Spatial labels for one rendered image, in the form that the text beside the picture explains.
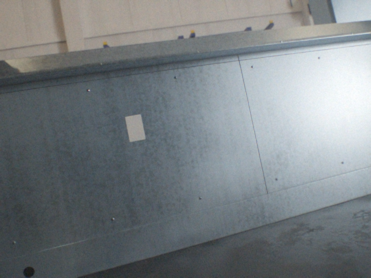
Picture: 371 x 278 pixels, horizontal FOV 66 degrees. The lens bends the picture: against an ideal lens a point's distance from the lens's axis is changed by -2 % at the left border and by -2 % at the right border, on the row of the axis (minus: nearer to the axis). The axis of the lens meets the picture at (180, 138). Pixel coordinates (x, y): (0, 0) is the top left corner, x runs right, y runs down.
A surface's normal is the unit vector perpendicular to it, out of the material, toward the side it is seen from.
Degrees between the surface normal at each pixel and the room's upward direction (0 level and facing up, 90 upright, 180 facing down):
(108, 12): 90
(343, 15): 90
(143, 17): 90
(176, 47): 67
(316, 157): 90
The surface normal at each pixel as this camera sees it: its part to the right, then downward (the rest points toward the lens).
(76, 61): 0.12, -0.46
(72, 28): 0.16, -0.07
